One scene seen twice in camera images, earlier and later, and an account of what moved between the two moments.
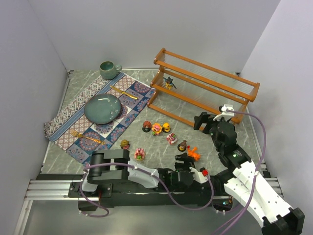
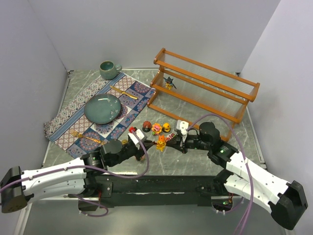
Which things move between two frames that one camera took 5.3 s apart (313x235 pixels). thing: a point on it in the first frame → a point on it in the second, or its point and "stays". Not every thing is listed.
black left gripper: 183,159 → 137,148
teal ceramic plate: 102,108 stays
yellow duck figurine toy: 166,127 stays
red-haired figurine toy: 146,126 stays
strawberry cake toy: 171,138 stays
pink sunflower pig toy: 156,129 stays
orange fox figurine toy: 192,152 → 161,144
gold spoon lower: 80,135 stays
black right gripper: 208,121 → 183,143
